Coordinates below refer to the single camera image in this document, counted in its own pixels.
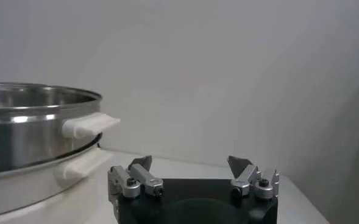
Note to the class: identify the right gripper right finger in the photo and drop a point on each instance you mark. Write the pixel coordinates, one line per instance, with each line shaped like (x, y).
(247, 176)

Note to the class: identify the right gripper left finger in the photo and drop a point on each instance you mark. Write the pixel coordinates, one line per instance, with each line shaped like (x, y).
(142, 175)

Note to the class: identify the stainless steel steamer basket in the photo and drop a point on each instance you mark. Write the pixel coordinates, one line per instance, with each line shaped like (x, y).
(30, 137)

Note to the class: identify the white electric cooker base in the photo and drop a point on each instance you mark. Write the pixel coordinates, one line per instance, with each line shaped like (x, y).
(30, 194)

